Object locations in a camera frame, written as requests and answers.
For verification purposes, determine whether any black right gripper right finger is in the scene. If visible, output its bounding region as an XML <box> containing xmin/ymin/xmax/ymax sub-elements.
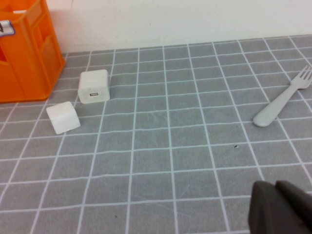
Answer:
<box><xmin>276</xmin><ymin>180</ymin><xmax>312</xmax><ymax>234</ymax></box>

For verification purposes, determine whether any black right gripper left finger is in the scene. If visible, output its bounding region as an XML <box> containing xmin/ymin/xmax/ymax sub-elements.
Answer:
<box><xmin>248</xmin><ymin>180</ymin><xmax>309</xmax><ymax>234</ymax></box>

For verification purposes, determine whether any orange plastic cutlery holder crate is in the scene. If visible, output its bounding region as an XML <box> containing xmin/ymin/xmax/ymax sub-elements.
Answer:
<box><xmin>0</xmin><ymin>0</ymin><xmax>66</xmax><ymax>104</ymax></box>

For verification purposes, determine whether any grey plastic fork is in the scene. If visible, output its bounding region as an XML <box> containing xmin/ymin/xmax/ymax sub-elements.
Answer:
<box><xmin>253</xmin><ymin>65</ymin><xmax>312</xmax><ymax>127</ymax></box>

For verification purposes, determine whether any grey grid tablecloth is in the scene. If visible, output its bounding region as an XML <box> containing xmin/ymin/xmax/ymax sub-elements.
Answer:
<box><xmin>0</xmin><ymin>35</ymin><xmax>312</xmax><ymax>234</ymax></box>

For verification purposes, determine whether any white cube block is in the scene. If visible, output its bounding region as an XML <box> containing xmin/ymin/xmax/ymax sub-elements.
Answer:
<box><xmin>46</xmin><ymin>101</ymin><xmax>81</xmax><ymax>135</ymax></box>

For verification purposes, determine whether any paper label with knife character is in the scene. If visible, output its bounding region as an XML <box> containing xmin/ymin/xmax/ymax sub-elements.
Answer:
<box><xmin>0</xmin><ymin>20</ymin><xmax>16</xmax><ymax>38</ymax></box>

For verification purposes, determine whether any white USB wall charger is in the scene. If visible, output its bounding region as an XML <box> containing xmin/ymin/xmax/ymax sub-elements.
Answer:
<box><xmin>78</xmin><ymin>69</ymin><xmax>111</xmax><ymax>105</ymax></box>

